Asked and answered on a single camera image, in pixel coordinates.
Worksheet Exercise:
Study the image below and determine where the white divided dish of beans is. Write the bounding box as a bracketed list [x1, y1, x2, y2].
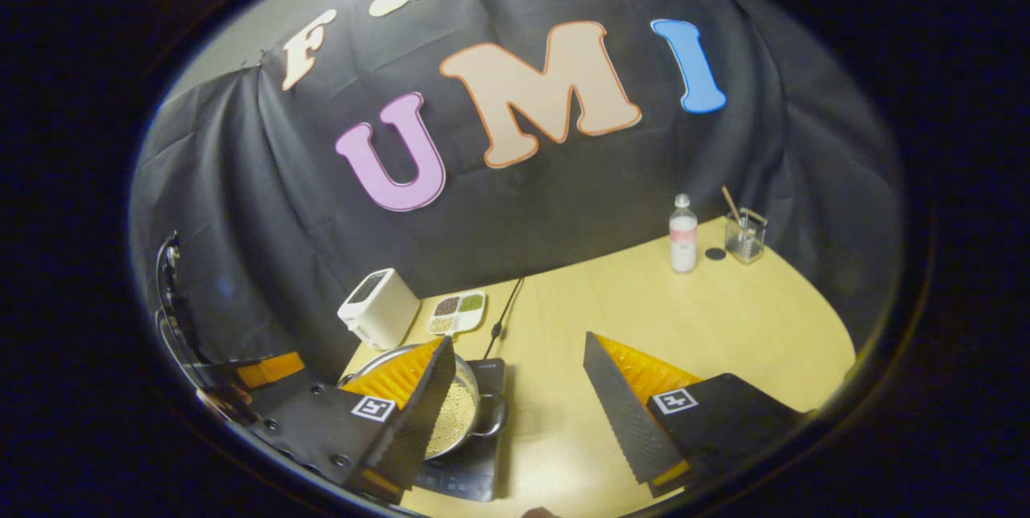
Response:
[426, 290, 488, 337]

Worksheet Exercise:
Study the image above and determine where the black induction cooktop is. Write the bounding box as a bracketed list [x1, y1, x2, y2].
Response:
[414, 357, 508, 503]

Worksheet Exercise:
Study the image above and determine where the black power cable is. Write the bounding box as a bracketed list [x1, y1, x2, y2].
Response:
[483, 277, 525, 360]

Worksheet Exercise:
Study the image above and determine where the pile of pale round beans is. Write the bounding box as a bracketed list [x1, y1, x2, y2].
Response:
[424, 377, 477, 458]

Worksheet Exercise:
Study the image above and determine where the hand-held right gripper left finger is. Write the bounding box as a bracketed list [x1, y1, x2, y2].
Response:
[245, 335, 457, 503]

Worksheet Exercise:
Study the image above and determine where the stainless steel pot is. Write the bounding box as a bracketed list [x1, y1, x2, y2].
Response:
[338, 343, 509, 461]

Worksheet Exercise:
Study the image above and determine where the clear bottle with pink label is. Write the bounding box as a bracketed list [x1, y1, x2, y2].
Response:
[669, 194, 698, 273]

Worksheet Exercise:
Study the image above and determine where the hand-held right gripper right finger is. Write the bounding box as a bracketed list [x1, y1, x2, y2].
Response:
[583, 331, 814, 499]

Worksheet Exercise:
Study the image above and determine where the white toaster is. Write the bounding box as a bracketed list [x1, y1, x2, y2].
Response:
[337, 268, 421, 351]

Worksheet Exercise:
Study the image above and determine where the black backdrop cloth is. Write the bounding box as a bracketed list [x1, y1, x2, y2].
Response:
[129, 0, 906, 390]

